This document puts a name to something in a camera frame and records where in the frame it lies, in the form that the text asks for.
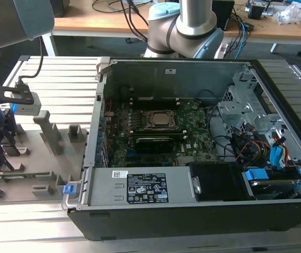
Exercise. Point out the green RAM stick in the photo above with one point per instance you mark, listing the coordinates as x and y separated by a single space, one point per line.
24 175

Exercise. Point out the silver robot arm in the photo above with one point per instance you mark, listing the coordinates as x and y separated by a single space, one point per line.
192 15

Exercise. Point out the black RAM slot bank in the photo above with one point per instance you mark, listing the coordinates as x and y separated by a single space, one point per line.
158 133
155 104

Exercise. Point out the grey parts rack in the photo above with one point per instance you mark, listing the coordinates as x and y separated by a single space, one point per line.
34 158

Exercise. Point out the blue case latch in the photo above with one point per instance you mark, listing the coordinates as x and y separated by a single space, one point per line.
69 190

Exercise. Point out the grey power supply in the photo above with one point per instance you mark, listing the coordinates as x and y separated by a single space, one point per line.
105 189

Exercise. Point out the white barcode sticker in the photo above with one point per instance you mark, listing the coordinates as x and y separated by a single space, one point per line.
119 174

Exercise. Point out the black box on desk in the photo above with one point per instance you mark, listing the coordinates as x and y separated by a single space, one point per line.
59 8

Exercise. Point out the CPU socket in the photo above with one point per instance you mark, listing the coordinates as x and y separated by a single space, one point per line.
146 126

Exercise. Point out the black label sticker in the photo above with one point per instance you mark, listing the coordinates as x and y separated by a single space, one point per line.
148 188

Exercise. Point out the black graphics card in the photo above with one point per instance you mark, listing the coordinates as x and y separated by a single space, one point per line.
154 145

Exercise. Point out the silver CPU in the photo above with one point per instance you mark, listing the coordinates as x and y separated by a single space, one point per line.
163 119

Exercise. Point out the open black PC case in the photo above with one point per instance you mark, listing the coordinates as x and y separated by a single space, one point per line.
166 224

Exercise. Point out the silver coin battery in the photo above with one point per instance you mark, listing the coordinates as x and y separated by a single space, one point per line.
195 106

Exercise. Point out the green motherboard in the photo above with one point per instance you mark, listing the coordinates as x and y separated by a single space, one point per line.
203 147

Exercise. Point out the black plastic shroud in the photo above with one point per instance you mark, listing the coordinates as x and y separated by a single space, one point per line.
219 182

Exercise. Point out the metal drive cage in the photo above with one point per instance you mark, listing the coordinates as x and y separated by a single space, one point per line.
234 108

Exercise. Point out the hard disk in blue carrier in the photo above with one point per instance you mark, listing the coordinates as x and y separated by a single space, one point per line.
255 175

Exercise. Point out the tall black box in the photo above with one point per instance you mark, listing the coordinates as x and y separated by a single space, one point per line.
224 13

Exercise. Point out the small black device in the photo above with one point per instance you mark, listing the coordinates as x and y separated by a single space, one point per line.
255 11

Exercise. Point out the clear plastic bag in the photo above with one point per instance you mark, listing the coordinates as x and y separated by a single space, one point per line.
292 13

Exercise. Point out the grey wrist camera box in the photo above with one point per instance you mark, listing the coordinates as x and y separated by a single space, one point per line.
28 108

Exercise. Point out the wooden desk white frame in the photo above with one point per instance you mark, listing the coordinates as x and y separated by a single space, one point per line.
284 30
87 21

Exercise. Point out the white case wall sticker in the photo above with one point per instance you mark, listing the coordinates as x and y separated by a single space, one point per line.
170 71

